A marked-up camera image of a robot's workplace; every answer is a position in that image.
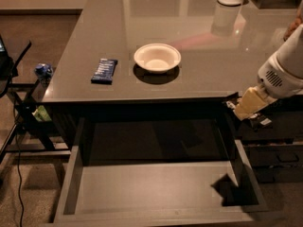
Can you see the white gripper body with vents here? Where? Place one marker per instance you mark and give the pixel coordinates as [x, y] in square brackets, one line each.
[278, 83]

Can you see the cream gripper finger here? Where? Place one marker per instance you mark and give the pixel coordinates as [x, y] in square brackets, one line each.
[252, 101]

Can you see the black chocolate rxbar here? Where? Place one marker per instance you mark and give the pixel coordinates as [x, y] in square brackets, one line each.
[258, 120]

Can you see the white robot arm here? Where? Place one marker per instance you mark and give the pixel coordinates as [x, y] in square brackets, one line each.
[292, 47]

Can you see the open grey top drawer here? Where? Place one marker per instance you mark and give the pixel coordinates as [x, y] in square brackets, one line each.
[158, 173]

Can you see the blue rxbar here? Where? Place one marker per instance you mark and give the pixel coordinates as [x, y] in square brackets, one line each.
[105, 71]

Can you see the jar of brown snacks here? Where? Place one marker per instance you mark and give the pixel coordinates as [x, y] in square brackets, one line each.
[294, 24]

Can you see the white bowl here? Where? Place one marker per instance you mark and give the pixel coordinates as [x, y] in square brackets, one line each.
[157, 58]

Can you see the blue small object on stand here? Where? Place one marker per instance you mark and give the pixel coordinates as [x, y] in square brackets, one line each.
[43, 71]

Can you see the green packet under table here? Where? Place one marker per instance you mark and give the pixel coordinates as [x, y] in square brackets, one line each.
[41, 114]

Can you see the black folding side stand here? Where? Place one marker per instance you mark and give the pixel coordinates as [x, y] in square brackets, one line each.
[20, 94]

